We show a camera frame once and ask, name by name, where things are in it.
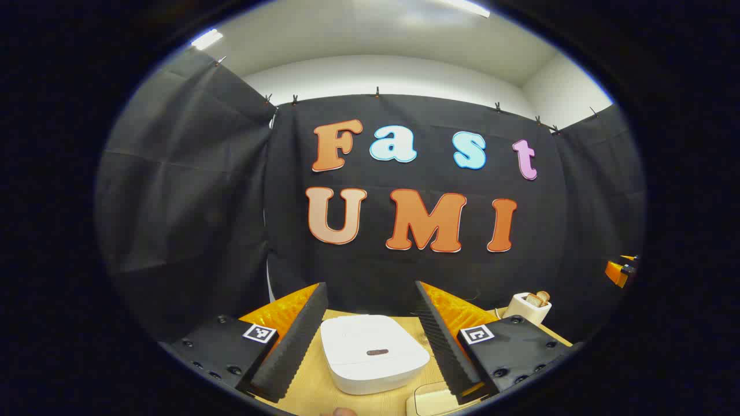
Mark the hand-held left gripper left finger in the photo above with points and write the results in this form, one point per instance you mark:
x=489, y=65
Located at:
x=292, y=341

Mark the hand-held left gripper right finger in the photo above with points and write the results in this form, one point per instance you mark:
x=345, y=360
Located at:
x=445, y=346

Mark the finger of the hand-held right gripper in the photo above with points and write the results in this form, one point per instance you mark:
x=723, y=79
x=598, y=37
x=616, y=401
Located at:
x=615, y=272

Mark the white rice cooker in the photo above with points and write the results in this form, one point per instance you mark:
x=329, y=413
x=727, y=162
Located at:
x=370, y=370

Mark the cream rectangular container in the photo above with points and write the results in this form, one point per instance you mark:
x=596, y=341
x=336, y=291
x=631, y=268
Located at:
x=430, y=401

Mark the toasted bread slice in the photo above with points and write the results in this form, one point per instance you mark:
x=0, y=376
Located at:
x=544, y=296
x=533, y=299

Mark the white toaster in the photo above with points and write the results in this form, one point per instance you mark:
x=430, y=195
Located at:
x=523, y=312

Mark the black backdrop cloth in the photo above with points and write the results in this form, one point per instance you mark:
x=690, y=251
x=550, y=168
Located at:
x=202, y=202

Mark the row of black cloth clips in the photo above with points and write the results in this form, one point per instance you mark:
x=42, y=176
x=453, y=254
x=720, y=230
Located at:
x=377, y=92

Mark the ceiling light panel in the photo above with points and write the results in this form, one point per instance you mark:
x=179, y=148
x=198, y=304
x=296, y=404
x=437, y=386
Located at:
x=206, y=39

